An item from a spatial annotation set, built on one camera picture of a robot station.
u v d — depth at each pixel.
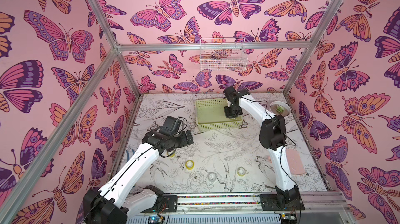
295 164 0.86
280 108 0.97
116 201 0.39
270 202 0.73
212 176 0.82
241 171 0.83
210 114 1.09
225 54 0.95
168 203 0.73
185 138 0.69
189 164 0.86
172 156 0.65
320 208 0.73
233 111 0.86
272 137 0.61
